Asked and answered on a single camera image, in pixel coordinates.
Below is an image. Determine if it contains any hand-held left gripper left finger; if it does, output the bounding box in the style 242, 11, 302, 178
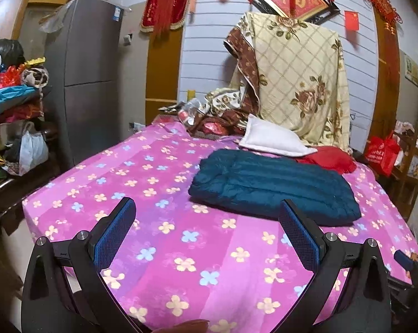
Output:
21, 196, 140, 333

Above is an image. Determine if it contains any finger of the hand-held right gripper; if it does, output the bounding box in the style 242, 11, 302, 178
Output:
394, 250, 416, 273

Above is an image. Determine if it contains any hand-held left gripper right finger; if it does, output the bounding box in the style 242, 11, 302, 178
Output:
278, 199, 392, 333

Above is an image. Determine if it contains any teal quilted jacket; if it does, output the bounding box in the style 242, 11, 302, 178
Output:
188, 148, 362, 227

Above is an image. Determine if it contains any pink floral bed sheet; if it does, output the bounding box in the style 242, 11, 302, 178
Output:
21, 116, 418, 333

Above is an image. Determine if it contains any wooden chair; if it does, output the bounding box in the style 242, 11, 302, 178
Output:
386, 125, 418, 219

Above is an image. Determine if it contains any red cloth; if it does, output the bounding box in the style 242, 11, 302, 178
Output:
297, 146, 357, 175

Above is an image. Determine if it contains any white folded cloth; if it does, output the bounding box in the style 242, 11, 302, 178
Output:
238, 114, 318, 157

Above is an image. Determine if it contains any red shopping bag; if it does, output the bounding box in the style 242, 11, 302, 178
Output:
363, 132, 402, 177

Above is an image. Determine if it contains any dark wooden shelf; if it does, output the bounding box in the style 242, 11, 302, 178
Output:
0, 87, 58, 234

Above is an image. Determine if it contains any white plastic bag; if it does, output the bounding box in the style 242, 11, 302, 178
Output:
19, 130, 50, 176

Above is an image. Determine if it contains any clear plastic bag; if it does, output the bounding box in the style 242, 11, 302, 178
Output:
177, 98, 203, 125

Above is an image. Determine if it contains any brown patterned blanket pile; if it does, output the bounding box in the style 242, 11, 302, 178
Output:
186, 88, 254, 137

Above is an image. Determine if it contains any grey refrigerator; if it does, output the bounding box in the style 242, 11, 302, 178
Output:
44, 0, 150, 170

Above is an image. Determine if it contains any cream floral quilt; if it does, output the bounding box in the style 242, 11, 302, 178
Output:
230, 11, 352, 153

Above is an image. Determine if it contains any black plastic bag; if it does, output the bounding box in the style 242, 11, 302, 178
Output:
0, 39, 25, 68

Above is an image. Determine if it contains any red knot ornament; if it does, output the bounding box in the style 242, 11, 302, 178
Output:
363, 0, 402, 35

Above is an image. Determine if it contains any wall poster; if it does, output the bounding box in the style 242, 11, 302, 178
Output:
403, 54, 418, 87

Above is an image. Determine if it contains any red velvet wall banner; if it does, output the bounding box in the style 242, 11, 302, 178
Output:
140, 0, 198, 35

